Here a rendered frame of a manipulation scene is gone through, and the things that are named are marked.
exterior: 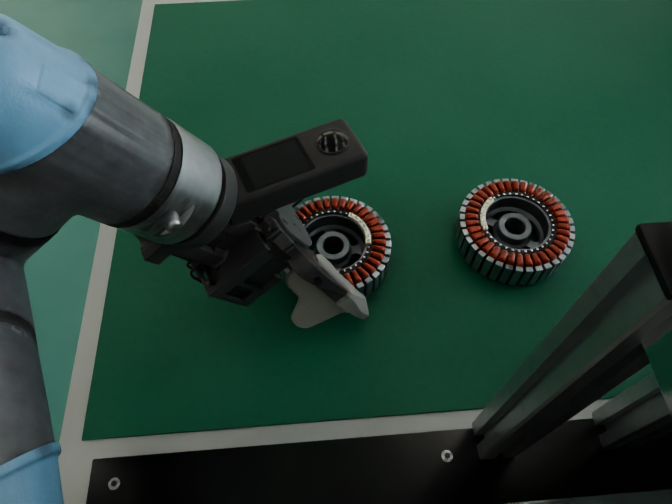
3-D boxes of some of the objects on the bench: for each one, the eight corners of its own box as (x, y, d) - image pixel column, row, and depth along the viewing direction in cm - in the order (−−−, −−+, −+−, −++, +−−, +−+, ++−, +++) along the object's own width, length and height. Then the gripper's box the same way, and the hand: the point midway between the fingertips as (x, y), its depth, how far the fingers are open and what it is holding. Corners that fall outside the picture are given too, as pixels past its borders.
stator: (308, 327, 50) (306, 310, 47) (260, 239, 55) (255, 219, 52) (409, 279, 53) (414, 259, 50) (354, 199, 58) (355, 177, 55)
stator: (567, 212, 57) (581, 190, 54) (557, 301, 51) (572, 282, 48) (464, 187, 59) (471, 164, 56) (443, 270, 53) (450, 251, 50)
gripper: (97, 148, 42) (244, 224, 59) (179, 358, 33) (326, 376, 50) (173, 74, 40) (303, 175, 57) (283, 274, 31) (398, 323, 48)
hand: (336, 251), depth 53 cm, fingers open, 14 cm apart
